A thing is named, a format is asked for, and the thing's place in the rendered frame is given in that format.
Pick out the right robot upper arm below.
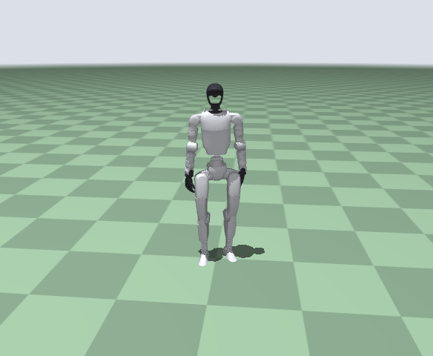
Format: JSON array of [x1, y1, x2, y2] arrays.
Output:
[[188, 113, 202, 152]]

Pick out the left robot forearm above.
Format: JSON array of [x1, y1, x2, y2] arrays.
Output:
[[237, 143, 247, 172]]

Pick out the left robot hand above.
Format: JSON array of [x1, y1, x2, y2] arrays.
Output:
[[239, 168, 246, 185]]

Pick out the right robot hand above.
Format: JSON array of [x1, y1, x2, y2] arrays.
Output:
[[185, 170, 195, 193]]

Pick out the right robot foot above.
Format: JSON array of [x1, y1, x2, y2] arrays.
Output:
[[199, 251, 209, 266]]

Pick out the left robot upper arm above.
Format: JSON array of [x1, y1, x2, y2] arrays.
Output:
[[230, 113, 246, 151]]

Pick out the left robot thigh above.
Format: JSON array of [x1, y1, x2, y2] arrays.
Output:
[[223, 168, 241, 221]]

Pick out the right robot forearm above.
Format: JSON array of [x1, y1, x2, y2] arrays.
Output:
[[185, 144, 196, 176]]

